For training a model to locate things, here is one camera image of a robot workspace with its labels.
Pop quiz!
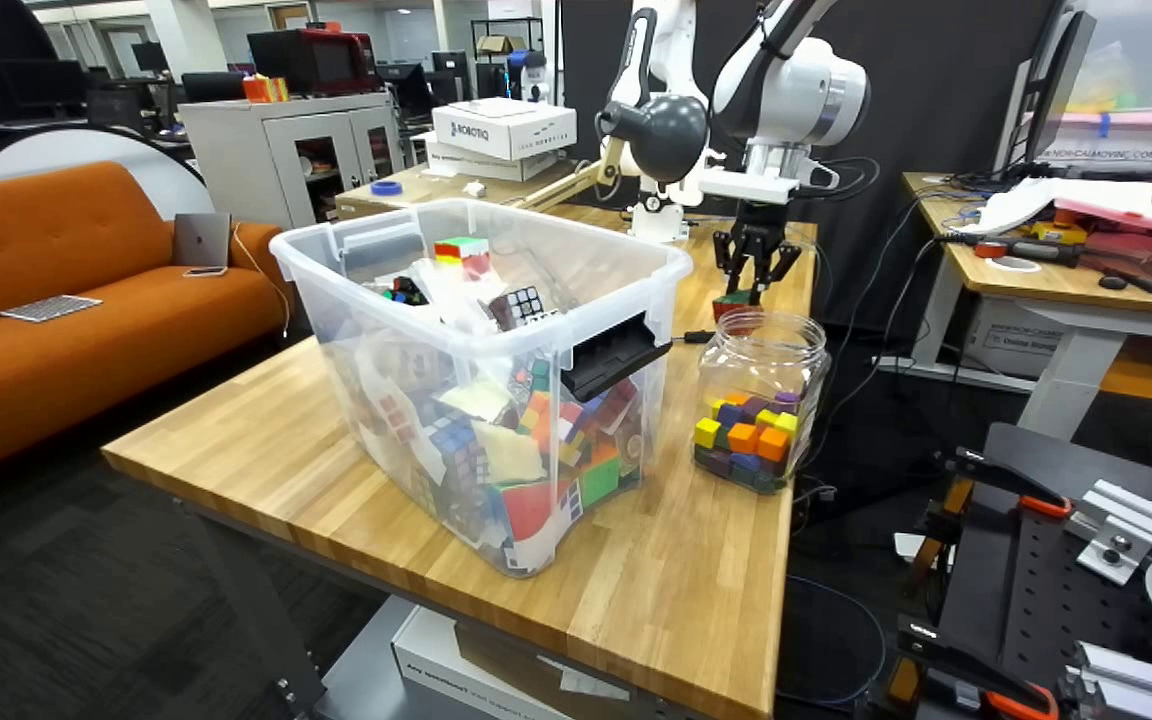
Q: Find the white paper stack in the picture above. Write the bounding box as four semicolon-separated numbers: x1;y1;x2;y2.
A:
949;178;1073;246

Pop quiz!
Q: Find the grey flat book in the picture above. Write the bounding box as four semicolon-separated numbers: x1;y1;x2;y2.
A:
0;292;109;330

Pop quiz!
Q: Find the black machine with red trim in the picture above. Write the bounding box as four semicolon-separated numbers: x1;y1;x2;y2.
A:
248;27;371;99

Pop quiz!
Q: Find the white cube with marker tags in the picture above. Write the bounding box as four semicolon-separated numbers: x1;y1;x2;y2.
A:
489;282;552;338

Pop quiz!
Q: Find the bright computer monitor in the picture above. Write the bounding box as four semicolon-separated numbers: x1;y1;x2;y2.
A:
1001;0;1152;183

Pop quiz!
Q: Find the black perforated breadboard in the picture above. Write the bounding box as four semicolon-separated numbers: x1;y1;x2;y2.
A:
932;419;1152;720

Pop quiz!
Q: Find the neon multicolour puzzle cube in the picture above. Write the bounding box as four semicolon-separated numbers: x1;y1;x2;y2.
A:
426;232;497;275

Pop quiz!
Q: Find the orange and black clamp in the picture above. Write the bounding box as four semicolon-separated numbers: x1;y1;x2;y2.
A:
892;624;1069;720
940;448;1081;527

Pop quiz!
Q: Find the green faced Rubik's cube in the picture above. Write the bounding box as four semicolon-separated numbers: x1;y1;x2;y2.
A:
713;292;767;338

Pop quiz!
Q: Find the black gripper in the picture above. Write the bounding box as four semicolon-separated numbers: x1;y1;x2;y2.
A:
713;198;803;306

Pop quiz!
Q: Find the white wrist camera mount plate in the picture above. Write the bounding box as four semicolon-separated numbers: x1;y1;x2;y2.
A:
728;169;818;207

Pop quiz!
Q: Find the white cabinet with glass doors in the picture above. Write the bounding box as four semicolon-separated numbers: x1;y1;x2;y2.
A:
177;92;408;232

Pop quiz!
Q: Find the wooden desk with white legs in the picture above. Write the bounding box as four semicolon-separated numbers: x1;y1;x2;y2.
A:
869;169;1152;446

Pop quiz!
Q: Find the glass jar of coloured blocks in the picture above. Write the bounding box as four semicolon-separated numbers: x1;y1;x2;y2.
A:
693;311;831;497

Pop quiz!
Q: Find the aluminium extrusion profile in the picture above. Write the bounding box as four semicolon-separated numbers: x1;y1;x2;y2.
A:
1069;636;1152;720
1073;475;1152;592

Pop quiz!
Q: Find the orange sofa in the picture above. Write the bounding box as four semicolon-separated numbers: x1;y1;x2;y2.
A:
0;156;301;491

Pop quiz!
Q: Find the white round table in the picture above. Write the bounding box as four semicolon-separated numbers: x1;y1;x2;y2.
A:
0;119;221;224

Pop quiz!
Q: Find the white flat box with print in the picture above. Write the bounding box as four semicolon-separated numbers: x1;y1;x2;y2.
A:
426;97;578;163

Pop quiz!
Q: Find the silver tablet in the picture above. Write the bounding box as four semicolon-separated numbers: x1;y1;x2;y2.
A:
172;207;237;275

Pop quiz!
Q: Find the white flat carton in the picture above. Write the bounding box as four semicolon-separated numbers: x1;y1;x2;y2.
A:
387;600;661;720

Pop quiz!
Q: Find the clear plastic storage container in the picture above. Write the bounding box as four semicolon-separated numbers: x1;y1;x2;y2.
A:
268;198;697;581

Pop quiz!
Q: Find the red flat case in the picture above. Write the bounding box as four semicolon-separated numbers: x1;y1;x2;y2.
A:
1053;224;1152;286

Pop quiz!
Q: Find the cardboard box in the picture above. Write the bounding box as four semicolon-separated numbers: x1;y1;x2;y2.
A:
330;161;620;232

